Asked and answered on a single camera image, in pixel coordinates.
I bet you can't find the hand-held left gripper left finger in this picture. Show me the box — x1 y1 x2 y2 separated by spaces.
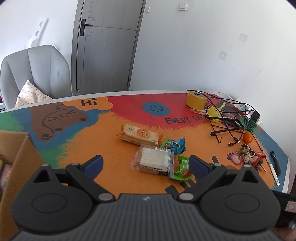
32 155 116 204

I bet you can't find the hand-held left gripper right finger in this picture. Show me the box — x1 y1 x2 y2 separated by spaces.
178 156 264 202

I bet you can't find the clear square white cake packet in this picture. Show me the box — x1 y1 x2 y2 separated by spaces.
131 144 174 178

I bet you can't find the brown cardboard box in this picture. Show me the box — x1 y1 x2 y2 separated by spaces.
0 130 45 241

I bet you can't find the purple snack packet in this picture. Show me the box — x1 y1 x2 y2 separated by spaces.
0 163 12 193

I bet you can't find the bright green snack packet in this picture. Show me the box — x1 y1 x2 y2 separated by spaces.
174 156 195 181

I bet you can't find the blue green snack packet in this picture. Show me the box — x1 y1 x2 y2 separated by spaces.
161 137 187 154

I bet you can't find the bunch of keys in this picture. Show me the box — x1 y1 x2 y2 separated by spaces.
228 145 267 172

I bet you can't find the orange cracker packet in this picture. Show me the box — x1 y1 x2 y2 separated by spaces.
116 124 163 146

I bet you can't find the yellow plastic toy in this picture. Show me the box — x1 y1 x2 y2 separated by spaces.
206 102 226 123

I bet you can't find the brown tape roll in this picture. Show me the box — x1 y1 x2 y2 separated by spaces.
186 91 207 110

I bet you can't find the white power strip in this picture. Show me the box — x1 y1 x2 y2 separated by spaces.
233 98 262 126

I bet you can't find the white dotted pillow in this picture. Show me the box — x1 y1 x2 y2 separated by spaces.
14 80 53 108

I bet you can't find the grey chair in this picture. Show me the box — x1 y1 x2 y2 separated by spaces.
0 45 72 110

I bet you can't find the grey door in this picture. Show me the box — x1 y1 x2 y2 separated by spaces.
71 0 147 96

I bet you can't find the white black-handled knife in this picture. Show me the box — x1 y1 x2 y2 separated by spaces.
268 151 282 186

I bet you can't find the black wire rack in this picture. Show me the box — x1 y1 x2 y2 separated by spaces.
187 89 257 147

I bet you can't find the black wire stand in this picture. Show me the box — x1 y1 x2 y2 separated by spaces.
204 93 249 143

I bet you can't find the black door handle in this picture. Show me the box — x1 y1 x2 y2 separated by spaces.
79 18 93 36

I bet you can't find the white wall hook rack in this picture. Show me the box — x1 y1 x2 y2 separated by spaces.
29 19 49 47

